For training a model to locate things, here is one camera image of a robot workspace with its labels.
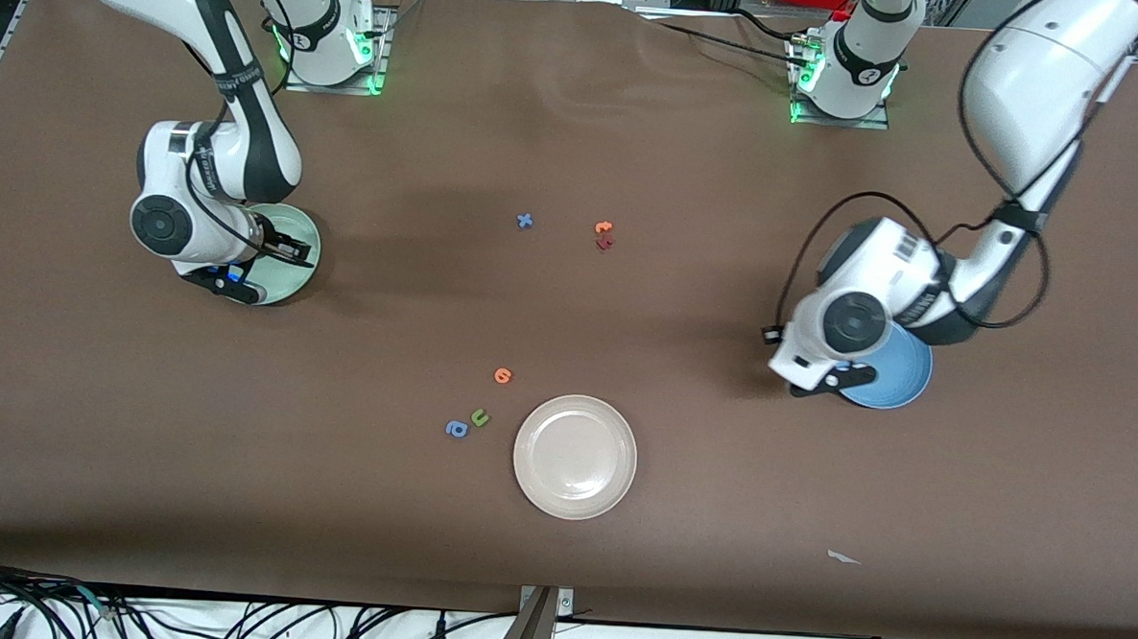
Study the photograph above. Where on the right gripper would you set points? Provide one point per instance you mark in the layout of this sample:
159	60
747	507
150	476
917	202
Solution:
277	242

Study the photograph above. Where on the blue plate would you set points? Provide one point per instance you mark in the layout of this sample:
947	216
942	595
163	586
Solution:
898	382

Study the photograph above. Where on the green foam letter u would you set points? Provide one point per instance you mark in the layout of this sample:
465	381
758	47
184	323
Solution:
478	419

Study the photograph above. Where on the white paper scrap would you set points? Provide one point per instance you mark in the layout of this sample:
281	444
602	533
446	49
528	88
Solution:
841	557

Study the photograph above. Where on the beige plate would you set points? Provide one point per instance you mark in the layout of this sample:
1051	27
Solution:
574	457

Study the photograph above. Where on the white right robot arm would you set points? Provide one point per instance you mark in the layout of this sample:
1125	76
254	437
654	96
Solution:
189	5

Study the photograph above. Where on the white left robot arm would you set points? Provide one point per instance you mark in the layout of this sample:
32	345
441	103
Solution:
1040	90

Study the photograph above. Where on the metal frame bracket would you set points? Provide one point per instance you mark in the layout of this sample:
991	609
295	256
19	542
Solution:
538	625

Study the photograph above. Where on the green plate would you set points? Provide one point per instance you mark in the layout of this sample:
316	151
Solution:
297	219

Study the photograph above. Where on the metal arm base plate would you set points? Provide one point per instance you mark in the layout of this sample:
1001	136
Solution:
880	124
381	57

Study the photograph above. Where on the blue foam letter a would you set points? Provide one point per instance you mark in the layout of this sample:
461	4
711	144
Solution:
451	430

